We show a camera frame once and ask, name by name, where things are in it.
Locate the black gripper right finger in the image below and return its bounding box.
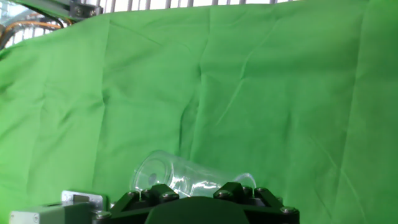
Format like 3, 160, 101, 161
213, 182, 301, 224

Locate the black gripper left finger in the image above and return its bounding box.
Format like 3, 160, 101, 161
92, 183, 180, 224

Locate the clear glass cup with handle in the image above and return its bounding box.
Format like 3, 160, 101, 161
130, 150, 257, 198

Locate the grey box small red button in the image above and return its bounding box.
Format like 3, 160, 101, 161
9, 202, 96, 224

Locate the green cloth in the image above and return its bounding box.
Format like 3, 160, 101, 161
0, 0, 398, 224

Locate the aluminium frame beam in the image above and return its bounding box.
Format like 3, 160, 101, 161
12, 0, 104, 22

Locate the orange cable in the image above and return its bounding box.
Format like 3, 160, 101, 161
0, 20, 65, 47

